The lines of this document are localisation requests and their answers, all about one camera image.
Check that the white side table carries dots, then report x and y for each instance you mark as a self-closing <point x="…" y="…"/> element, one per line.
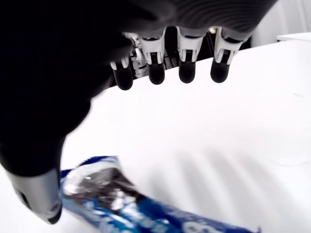
<point x="296" y="37"/>

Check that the blue Oreo packet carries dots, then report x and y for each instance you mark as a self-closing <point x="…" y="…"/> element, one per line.
<point x="126" y="208"/>

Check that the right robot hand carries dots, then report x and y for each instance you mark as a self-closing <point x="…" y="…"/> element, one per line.
<point x="48" y="72"/>

